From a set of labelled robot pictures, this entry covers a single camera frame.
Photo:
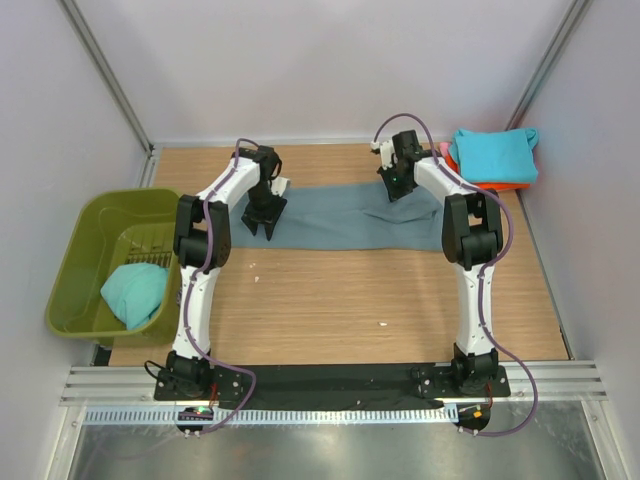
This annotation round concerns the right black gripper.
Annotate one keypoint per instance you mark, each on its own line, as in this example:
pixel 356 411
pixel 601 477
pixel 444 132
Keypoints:
pixel 393 193

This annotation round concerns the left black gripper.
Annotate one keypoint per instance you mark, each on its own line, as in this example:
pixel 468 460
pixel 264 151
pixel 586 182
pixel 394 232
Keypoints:
pixel 253 218

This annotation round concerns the grey-blue t-shirt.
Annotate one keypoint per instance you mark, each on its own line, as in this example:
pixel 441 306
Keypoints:
pixel 348 217

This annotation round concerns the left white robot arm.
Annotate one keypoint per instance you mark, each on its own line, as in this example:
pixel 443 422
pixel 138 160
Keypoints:
pixel 202 245

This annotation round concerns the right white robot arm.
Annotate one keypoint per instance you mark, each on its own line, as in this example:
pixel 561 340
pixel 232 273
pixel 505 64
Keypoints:
pixel 471 238

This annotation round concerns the folded pink t-shirt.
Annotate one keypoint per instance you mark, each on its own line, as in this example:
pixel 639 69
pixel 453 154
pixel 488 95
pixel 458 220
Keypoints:
pixel 444 148

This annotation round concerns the folded orange t-shirt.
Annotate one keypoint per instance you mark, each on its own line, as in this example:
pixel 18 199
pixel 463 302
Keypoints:
pixel 498 186

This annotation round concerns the folded cyan t-shirt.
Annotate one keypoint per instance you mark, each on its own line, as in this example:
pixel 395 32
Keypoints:
pixel 498 157

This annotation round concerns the crumpled teal t-shirt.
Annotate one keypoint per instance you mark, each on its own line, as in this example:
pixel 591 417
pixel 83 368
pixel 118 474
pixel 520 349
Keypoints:
pixel 134 292

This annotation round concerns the green plastic basket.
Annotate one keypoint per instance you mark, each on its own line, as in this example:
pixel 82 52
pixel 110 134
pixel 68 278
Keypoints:
pixel 116 228

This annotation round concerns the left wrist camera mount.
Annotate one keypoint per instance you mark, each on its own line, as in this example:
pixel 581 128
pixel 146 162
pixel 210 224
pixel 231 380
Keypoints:
pixel 279 185

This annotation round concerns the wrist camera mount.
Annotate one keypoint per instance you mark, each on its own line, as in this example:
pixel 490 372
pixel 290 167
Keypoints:
pixel 279 185
pixel 385 150

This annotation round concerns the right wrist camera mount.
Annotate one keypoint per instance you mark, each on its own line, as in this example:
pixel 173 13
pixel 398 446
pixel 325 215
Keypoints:
pixel 385 150

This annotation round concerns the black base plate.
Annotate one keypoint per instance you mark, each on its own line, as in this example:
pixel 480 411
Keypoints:
pixel 331 387

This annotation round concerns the white slotted cable duct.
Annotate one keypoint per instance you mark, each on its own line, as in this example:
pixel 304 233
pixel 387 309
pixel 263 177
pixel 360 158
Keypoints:
pixel 184 416

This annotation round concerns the aluminium rail frame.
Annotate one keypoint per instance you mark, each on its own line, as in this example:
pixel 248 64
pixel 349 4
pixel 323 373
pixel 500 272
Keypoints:
pixel 555 380

